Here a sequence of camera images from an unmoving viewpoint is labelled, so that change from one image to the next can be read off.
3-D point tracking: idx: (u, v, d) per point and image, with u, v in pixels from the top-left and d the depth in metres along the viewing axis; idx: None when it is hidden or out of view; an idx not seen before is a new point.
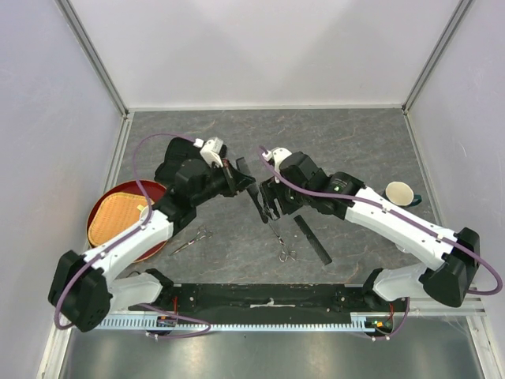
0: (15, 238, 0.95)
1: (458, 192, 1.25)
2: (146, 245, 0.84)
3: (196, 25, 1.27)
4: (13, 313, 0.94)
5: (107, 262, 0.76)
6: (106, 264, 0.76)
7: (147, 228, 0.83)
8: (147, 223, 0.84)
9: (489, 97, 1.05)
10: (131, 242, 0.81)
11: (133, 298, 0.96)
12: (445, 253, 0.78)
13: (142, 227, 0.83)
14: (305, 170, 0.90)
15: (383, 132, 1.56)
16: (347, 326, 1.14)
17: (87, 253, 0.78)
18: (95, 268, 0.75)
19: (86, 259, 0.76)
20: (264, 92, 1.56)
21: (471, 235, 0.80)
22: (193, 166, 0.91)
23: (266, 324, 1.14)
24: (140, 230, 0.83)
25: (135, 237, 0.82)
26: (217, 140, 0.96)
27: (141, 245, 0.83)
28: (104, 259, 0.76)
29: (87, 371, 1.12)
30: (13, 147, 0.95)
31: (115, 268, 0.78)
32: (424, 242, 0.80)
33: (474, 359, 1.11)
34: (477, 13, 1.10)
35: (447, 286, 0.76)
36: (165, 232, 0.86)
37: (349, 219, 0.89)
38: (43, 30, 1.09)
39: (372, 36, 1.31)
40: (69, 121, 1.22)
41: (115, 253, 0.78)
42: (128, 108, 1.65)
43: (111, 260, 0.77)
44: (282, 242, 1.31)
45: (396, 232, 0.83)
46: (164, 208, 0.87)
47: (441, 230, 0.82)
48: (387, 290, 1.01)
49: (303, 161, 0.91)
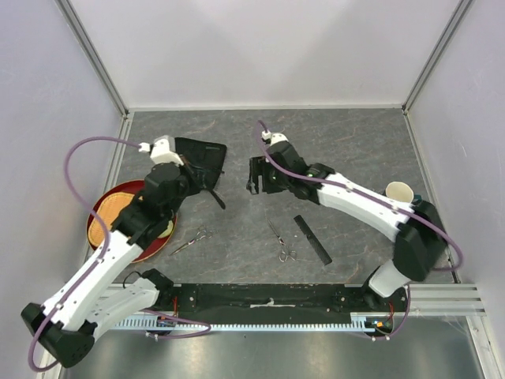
0: (14, 238, 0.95)
1: (458, 193, 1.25)
2: (112, 275, 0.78)
3: (196, 25, 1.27)
4: (13, 314, 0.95)
5: (66, 313, 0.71)
6: (65, 317, 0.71)
7: (106, 260, 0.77)
8: (106, 254, 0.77)
9: (489, 97, 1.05)
10: (89, 281, 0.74)
11: (125, 315, 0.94)
12: (400, 223, 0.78)
13: (99, 260, 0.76)
14: (289, 157, 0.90)
15: (383, 132, 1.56)
16: (347, 326, 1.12)
17: (46, 302, 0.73)
18: (55, 323, 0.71)
19: (46, 312, 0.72)
20: (264, 92, 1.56)
21: (427, 206, 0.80)
22: (166, 170, 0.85)
23: (266, 324, 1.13)
24: (99, 264, 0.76)
25: (93, 273, 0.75)
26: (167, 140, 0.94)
27: (105, 278, 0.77)
28: (65, 306, 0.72)
29: (88, 371, 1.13)
30: (13, 148, 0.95)
31: (80, 313, 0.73)
32: (381, 215, 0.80)
33: (474, 359, 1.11)
34: (477, 13, 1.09)
35: (406, 254, 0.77)
36: (128, 255, 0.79)
37: (323, 202, 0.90)
38: (43, 30, 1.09)
39: (372, 36, 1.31)
40: (68, 121, 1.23)
41: (72, 299, 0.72)
42: (128, 108, 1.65)
43: (70, 311, 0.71)
44: (282, 242, 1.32)
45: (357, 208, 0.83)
46: (131, 220, 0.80)
47: (397, 202, 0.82)
48: (381, 284, 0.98)
49: (288, 148, 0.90)
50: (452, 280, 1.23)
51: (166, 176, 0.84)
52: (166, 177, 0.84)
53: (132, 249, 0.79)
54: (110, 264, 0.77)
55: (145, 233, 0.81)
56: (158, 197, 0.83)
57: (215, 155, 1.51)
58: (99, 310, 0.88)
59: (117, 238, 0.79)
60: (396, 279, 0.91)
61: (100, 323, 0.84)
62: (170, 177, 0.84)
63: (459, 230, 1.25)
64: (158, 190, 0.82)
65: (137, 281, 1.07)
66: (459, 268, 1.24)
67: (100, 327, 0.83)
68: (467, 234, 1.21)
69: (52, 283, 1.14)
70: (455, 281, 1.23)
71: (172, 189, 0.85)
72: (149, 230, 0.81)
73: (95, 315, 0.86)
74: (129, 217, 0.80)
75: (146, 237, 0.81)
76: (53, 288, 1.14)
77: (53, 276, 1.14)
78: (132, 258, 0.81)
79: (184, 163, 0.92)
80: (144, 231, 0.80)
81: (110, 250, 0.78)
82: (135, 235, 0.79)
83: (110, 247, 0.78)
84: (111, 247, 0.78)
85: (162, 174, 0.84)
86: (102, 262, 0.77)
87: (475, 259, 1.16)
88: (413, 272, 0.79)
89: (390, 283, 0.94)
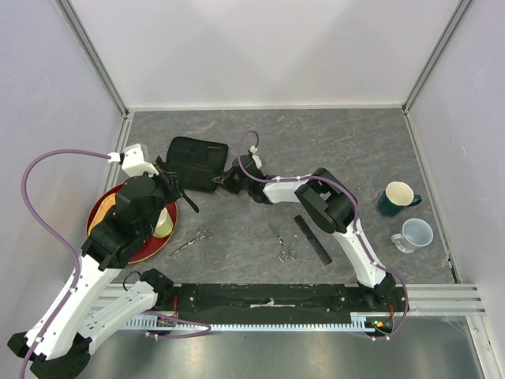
0: (14, 238, 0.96)
1: (458, 192, 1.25)
2: (89, 299, 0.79)
3: (196, 25, 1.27)
4: (13, 316, 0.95)
5: (48, 345, 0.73)
6: (47, 349, 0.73)
7: (80, 289, 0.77)
8: (79, 283, 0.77)
9: (488, 98, 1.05)
10: (66, 310, 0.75)
11: (123, 324, 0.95)
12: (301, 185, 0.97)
13: (72, 290, 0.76)
14: (252, 169, 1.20)
15: (383, 132, 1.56)
16: (347, 326, 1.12)
17: (29, 334, 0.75)
18: (39, 354, 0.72)
19: (29, 343, 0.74)
20: (264, 91, 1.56)
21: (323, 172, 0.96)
22: (138, 185, 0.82)
23: (266, 324, 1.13)
24: (73, 294, 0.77)
25: (69, 303, 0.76)
26: (138, 150, 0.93)
27: (81, 305, 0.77)
28: (45, 339, 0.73)
29: (89, 371, 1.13)
30: (13, 147, 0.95)
31: (62, 342, 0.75)
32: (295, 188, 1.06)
33: (474, 360, 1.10)
34: (477, 13, 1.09)
35: (313, 211, 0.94)
36: (102, 279, 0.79)
37: (272, 200, 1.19)
38: (43, 29, 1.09)
39: (372, 36, 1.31)
40: (69, 122, 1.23)
41: (53, 330, 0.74)
42: (128, 108, 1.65)
43: (51, 342, 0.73)
44: (282, 242, 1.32)
45: (282, 188, 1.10)
46: (102, 240, 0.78)
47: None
48: (359, 272, 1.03)
49: (252, 162, 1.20)
50: (452, 280, 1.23)
51: (139, 192, 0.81)
52: (139, 193, 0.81)
53: (107, 272, 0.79)
54: (85, 291, 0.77)
55: (117, 253, 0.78)
56: (131, 213, 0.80)
57: (216, 155, 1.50)
58: (93, 323, 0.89)
59: (88, 264, 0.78)
60: (355, 254, 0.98)
61: (95, 338, 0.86)
62: (143, 192, 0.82)
63: (459, 231, 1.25)
64: (130, 208, 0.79)
65: (136, 283, 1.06)
66: (460, 268, 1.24)
67: (95, 340, 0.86)
68: (466, 233, 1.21)
69: (52, 284, 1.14)
70: (455, 282, 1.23)
71: (145, 204, 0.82)
72: (123, 250, 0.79)
73: (89, 329, 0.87)
74: (100, 237, 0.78)
75: (119, 257, 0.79)
76: (53, 290, 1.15)
77: (53, 277, 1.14)
78: (108, 280, 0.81)
79: (160, 172, 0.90)
80: (117, 252, 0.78)
81: (84, 277, 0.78)
82: (107, 257, 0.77)
83: (82, 275, 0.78)
84: (84, 274, 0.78)
85: (135, 189, 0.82)
86: (76, 290, 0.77)
87: (475, 258, 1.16)
88: (328, 229, 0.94)
89: (360, 265, 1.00)
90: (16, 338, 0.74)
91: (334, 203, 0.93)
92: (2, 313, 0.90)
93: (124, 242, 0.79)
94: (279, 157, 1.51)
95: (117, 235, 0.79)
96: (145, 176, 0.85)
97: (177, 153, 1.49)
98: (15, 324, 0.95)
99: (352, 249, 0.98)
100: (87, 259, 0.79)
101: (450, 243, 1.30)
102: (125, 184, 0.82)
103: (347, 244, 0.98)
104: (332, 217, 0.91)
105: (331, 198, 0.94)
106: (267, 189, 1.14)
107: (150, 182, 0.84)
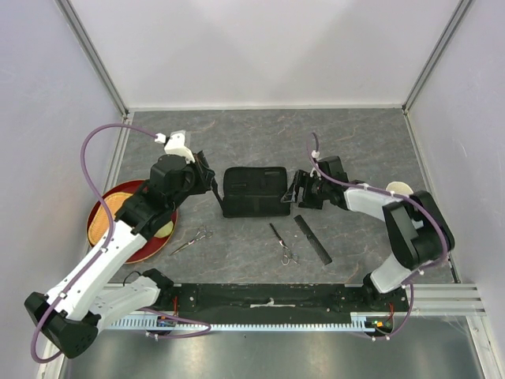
0: (15, 238, 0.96)
1: (458, 192, 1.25)
2: (116, 264, 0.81)
3: (196, 25, 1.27)
4: (13, 314, 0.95)
5: (70, 302, 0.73)
6: (69, 306, 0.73)
7: (110, 249, 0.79)
8: (110, 245, 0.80)
9: (489, 98, 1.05)
10: (92, 271, 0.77)
11: (128, 311, 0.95)
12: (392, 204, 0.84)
13: (103, 250, 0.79)
14: (334, 168, 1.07)
15: (383, 132, 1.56)
16: (347, 326, 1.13)
17: (50, 293, 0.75)
18: (59, 312, 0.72)
19: (50, 301, 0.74)
20: (264, 91, 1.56)
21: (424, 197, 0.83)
22: (171, 162, 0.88)
23: (266, 324, 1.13)
24: (102, 253, 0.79)
25: (98, 262, 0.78)
26: (182, 135, 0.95)
27: (108, 268, 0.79)
28: (67, 297, 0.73)
29: (89, 371, 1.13)
30: (13, 148, 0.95)
31: (83, 303, 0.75)
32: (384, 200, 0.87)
33: (474, 359, 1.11)
34: (477, 13, 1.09)
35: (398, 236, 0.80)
36: (132, 244, 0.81)
37: (351, 206, 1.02)
38: (43, 29, 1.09)
39: (372, 36, 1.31)
40: (69, 121, 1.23)
41: (77, 288, 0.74)
42: (128, 108, 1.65)
43: (74, 300, 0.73)
44: (282, 242, 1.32)
45: (365, 197, 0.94)
46: (136, 209, 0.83)
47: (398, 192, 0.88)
48: (378, 273, 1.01)
49: (334, 161, 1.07)
50: (452, 280, 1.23)
51: (172, 167, 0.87)
52: (172, 167, 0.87)
53: (136, 238, 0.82)
54: (115, 253, 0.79)
55: (149, 222, 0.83)
56: (163, 185, 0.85)
57: (275, 178, 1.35)
58: (102, 303, 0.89)
59: (121, 228, 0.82)
60: (395, 275, 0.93)
61: (103, 316, 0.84)
62: (176, 166, 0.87)
63: (459, 231, 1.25)
64: (163, 181, 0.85)
65: (137, 279, 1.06)
66: (459, 268, 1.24)
67: (103, 319, 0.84)
68: (466, 234, 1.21)
69: (52, 283, 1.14)
70: (455, 281, 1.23)
71: (176, 180, 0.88)
72: (154, 220, 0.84)
73: (98, 308, 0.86)
74: (133, 207, 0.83)
75: (150, 226, 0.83)
76: None
77: (53, 276, 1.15)
78: (134, 249, 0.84)
79: (195, 161, 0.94)
80: (147, 221, 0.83)
81: (114, 239, 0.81)
82: (140, 223, 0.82)
83: (113, 237, 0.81)
84: (115, 237, 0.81)
85: (169, 166, 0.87)
86: (106, 251, 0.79)
87: (475, 258, 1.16)
88: (405, 262, 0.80)
89: (389, 279, 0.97)
90: (35, 296, 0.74)
91: (431, 236, 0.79)
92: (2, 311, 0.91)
93: (155, 212, 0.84)
94: (279, 157, 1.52)
95: (148, 207, 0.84)
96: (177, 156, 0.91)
97: (233, 185, 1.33)
98: (14, 321, 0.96)
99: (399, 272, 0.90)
100: (119, 224, 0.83)
101: None
102: (160, 159, 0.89)
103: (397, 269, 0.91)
104: (417, 254, 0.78)
105: (424, 228, 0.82)
106: (349, 192, 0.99)
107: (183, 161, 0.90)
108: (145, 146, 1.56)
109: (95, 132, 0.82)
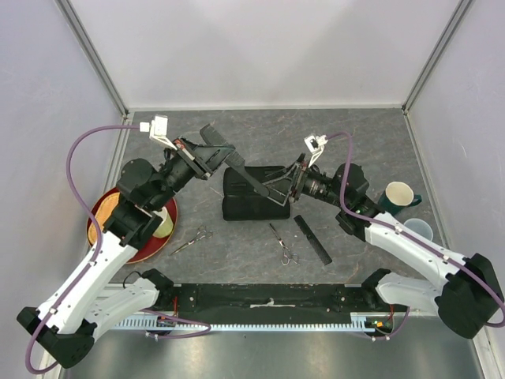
0: (14, 238, 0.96)
1: (458, 192, 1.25)
2: (106, 275, 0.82)
3: (196, 25, 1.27)
4: (13, 314, 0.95)
5: (61, 317, 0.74)
6: (60, 321, 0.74)
7: (99, 263, 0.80)
8: (98, 259, 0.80)
9: (489, 98, 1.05)
10: (82, 285, 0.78)
11: (125, 317, 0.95)
12: (450, 274, 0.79)
13: (92, 264, 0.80)
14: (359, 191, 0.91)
15: (383, 132, 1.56)
16: (347, 326, 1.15)
17: (42, 308, 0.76)
18: (50, 327, 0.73)
19: (41, 316, 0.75)
20: (264, 91, 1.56)
21: (482, 262, 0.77)
22: (132, 172, 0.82)
23: (266, 324, 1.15)
24: (91, 268, 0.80)
25: (87, 275, 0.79)
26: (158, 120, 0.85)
27: (98, 280, 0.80)
28: (57, 313, 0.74)
29: (89, 371, 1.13)
30: (13, 148, 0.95)
31: (75, 317, 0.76)
32: (430, 262, 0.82)
33: (474, 359, 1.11)
34: (477, 14, 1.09)
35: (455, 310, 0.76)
36: (121, 255, 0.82)
37: (369, 241, 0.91)
38: (43, 28, 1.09)
39: (372, 36, 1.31)
40: (69, 121, 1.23)
41: (67, 303, 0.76)
42: (128, 108, 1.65)
43: (65, 314, 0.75)
44: (282, 242, 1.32)
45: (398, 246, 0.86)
46: (125, 218, 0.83)
47: (450, 253, 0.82)
48: (390, 278, 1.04)
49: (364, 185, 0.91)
50: None
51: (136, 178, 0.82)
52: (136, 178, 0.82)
53: (127, 249, 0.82)
54: (104, 266, 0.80)
55: (139, 231, 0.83)
56: (137, 197, 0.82)
57: None
58: (99, 310, 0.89)
59: (110, 238, 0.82)
60: (413, 301, 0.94)
61: (100, 323, 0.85)
62: (142, 178, 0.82)
63: (459, 231, 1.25)
64: (136, 193, 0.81)
65: (136, 281, 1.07)
66: None
67: (99, 327, 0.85)
68: (465, 234, 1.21)
69: (52, 283, 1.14)
70: None
71: (147, 188, 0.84)
72: (144, 229, 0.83)
73: (95, 316, 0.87)
74: (121, 216, 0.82)
75: (140, 235, 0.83)
76: (53, 290, 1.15)
77: (53, 277, 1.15)
78: (125, 260, 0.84)
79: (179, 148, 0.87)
80: (137, 231, 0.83)
81: (102, 252, 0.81)
82: (129, 234, 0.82)
83: (102, 249, 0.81)
84: (104, 249, 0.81)
85: (133, 179, 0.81)
86: (95, 264, 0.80)
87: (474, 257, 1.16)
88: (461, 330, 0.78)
89: (403, 299, 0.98)
90: (28, 312, 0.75)
91: (488, 302, 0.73)
92: (2, 312, 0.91)
93: (144, 221, 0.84)
94: (279, 157, 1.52)
95: (137, 215, 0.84)
96: (141, 161, 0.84)
97: (234, 185, 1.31)
98: (14, 322, 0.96)
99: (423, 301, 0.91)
100: (108, 235, 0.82)
101: (450, 243, 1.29)
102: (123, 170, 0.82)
103: (415, 287, 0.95)
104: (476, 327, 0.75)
105: None
106: (372, 230, 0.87)
107: (147, 166, 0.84)
108: (145, 146, 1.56)
109: (71, 150, 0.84)
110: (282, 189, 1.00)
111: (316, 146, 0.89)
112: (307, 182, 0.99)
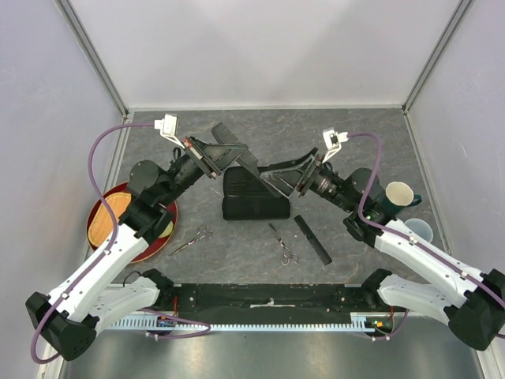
0: (14, 237, 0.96)
1: (458, 193, 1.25)
2: (118, 266, 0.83)
3: (196, 24, 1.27)
4: (13, 314, 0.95)
5: (72, 303, 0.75)
6: (70, 307, 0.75)
7: (114, 253, 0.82)
8: (112, 248, 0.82)
9: (489, 97, 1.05)
10: (95, 272, 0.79)
11: (127, 313, 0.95)
12: (468, 290, 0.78)
13: (106, 253, 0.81)
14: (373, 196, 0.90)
15: (383, 132, 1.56)
16: (347, 326, 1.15)
17: (51, 294, 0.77)
18: (61, 312, 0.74)
19: (51, 302, 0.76)
20: (264, 91, 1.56)
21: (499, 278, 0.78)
22: (140, 175, 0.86)
23: (266, 324, 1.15)
24: (106, 257, 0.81)
25: (100, 264, 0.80)
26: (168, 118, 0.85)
27: (110, 270, 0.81)
28: (68, 298, 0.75)
29: (89, 372, 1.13)
30: (13, 148, 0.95)
31: (84, 304, 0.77)
32: (447, 278, 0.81)
33: (474, 359, 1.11)
34: (477, 13, 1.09)
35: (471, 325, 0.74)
36: (134, 248, 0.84)
37: (378, 247, 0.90)
38: (43, 30, 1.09)
39: (372, 36, 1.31)
40: (69, 121, 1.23)
41: (79, 290, 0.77)
42: (128, 108, 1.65)
43: (76, 300, 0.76)
44: (282, 243, 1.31)
45: (413, 258, 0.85)
46: (140, 213, 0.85)
47: (467, 268, 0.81)
48: (390, 279, 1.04)
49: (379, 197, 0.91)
50: None
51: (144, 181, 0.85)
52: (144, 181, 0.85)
53: (140, 242, 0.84)
54: (118, 256, 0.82)
55: (151, 227, 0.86)
56: (147, 198, 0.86)
57: None
58: (100, 305, 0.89)
59: (125, 230, 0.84)
60: (415, 305, 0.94)
61: (102, 317, 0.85)
62: (149, 180, 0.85)
63: (459, 231, 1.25)
64: (144, 195, 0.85)
65: (137, 280, 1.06)
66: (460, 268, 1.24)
67: (102, 321, 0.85)
68: (465, 233, 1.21)
69: (51, 283, 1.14)
70: None
71: (156, 189, 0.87)
72: (156, 225, 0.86)
73: (97, 309, 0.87)
74: (136, 212, 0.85)
75: (152, 230, 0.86)
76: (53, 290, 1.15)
77: (53, 277, 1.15)
78: (136, 253, 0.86)
79: (186, 148, 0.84)
80: (151, 226, 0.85)
81: (117, 242, 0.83)
82: (144, 227, 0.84)
83: (117, 239, 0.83)
84: (118, 239, 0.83)
85: (142, 178, 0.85)
86: (110, 253, 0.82)
87: (474, 257, 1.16)
88: (476, 343, 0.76)
89: (403, 302, 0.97)
90: (38, 296, 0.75)
91: (499, 314, 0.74)
92: (2, 311, 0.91)
93: (157, 218, 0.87)
94: (279, 157, 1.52)
95: (150, 210, 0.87)
96: (149, 162, 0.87)
97: (233, 184, 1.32)
98: (14, 320, 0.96)
99: (426, 307, 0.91)
100: (123, 227, 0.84)
101: (450, 243, 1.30)
102: (132, 172, 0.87)
103: (418, 294, 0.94)
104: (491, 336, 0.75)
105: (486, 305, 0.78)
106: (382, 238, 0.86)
107: (155, 167, 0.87)
108: (144, 146, 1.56)
109: (91, 152, 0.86)
110: (290, 181, 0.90)
111: (336, 142, 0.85)
112: (317, 179, 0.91)
